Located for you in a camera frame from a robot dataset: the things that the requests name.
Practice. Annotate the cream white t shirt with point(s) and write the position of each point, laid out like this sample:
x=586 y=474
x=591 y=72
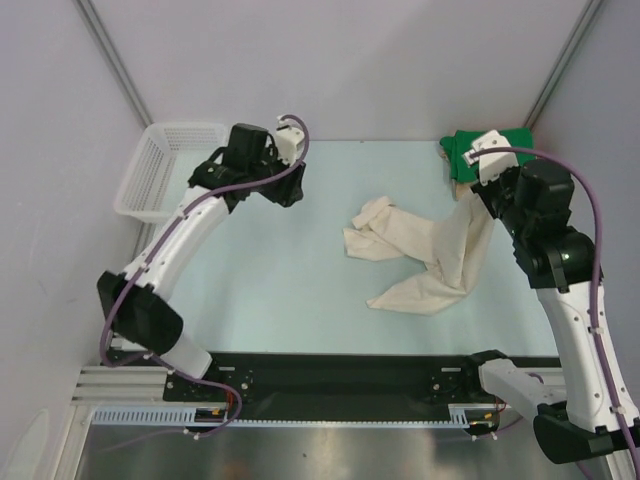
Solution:
x=452 y=250

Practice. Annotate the tan folded t shirt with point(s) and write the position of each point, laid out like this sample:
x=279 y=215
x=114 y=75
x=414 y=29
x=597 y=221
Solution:
x=461 y=189

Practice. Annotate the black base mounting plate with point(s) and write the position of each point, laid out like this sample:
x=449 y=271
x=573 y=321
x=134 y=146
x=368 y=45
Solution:
x=338 y=388

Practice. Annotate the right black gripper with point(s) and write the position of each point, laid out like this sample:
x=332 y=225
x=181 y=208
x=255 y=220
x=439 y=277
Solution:
x=491 y=198

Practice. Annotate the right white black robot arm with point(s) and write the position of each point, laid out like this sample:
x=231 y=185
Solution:
x=595 y=415

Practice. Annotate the green folded t shirt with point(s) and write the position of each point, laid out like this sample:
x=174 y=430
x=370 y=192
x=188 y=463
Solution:
x=455 y=146

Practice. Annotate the white slotted cable duct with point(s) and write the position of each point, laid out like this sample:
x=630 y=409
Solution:
x=192 y=418

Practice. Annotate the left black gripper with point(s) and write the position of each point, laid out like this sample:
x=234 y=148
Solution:
x=289 y=191

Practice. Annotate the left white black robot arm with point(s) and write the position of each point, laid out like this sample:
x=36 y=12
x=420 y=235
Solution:
x=135 y=302

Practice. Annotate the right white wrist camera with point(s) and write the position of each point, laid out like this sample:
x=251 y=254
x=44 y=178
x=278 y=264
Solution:
x=490 y=165

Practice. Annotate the white plastic mesh basket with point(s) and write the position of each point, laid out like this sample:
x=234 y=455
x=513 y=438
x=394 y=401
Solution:
x=164 y=159

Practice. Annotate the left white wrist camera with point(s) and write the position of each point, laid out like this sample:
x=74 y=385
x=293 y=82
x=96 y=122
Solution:
x=291 y=138

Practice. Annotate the aluminium frame rail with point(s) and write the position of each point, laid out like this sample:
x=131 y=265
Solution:
x=99 y=385

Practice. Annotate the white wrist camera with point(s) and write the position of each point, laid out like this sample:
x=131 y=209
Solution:
x=291 y=138
x=490 y=165

